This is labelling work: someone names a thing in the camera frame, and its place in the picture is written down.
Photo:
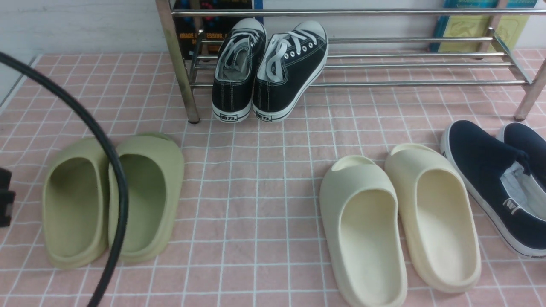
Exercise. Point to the black canvas sneaker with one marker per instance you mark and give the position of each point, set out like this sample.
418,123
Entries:
292,61
238,60

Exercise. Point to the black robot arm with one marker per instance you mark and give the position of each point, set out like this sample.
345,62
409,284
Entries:
7,198

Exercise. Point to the metal shoe rack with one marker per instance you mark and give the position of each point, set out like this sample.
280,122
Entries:
492,52

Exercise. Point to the left navy slip-on shoe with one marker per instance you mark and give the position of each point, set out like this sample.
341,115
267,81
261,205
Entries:
499,178

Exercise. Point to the navy slip-on shoe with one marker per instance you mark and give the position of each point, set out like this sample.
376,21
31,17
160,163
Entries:
524,138
499,178

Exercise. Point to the right navy slip-on shoe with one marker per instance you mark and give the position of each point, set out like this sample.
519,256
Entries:
524,138

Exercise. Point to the left cream slide sandal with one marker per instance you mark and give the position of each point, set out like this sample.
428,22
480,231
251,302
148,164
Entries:
359,210

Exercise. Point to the cream slide sandal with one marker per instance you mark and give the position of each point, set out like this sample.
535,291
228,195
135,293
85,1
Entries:
436,216
359,210

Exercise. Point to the right green slide sandal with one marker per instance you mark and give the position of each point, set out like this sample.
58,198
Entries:
154,169

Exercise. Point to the green slide sandal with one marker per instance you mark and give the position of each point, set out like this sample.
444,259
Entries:
75,203
154,169

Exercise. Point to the black image processing book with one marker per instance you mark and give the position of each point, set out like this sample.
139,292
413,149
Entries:
213,27

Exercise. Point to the right cream slide sandal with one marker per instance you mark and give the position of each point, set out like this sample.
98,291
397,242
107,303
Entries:
436,216

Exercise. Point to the left green slide sandal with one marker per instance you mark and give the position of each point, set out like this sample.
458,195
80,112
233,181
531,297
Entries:
75,203

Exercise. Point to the yellow teal book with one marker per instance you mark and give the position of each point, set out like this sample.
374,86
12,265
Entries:
509,28

